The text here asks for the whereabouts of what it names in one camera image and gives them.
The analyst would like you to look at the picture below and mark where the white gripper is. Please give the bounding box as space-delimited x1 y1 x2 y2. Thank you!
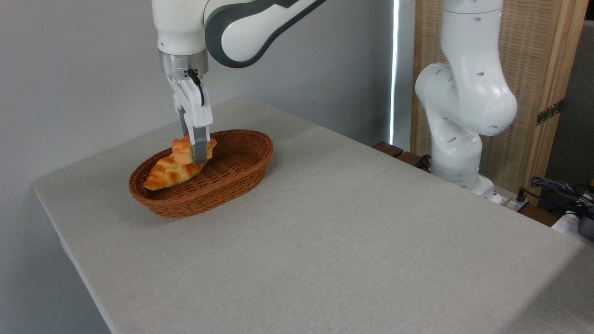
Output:
166 76 213 164

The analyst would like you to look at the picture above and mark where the round orange bread bun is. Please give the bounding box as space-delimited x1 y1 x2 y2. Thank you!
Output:
171 135 218 166

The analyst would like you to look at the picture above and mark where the braided croissant bread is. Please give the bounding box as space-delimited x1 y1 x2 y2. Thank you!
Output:
143 155 205 191

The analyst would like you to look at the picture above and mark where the brown wicker oval basket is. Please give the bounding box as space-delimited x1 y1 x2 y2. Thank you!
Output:
129 129 274 218

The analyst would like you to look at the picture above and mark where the dark brown wooden block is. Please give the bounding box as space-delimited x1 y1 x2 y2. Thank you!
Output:
373 141 405 158
519 203 560 227
395 151 432 173

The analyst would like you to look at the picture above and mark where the grey tablecloth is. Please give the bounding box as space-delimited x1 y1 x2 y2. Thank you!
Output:
32 97 594 334

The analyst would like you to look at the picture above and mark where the wooden rattan screen panel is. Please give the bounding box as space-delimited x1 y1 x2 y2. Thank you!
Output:
411 0 589 206

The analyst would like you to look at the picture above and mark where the dark metal hinge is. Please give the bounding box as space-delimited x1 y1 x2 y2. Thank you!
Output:
536 98 565 126

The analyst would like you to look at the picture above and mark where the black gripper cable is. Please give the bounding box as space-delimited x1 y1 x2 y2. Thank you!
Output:
187 69 206 107

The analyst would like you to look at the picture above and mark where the black cable bundle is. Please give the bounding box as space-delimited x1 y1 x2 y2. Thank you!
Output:
517 175 594 218

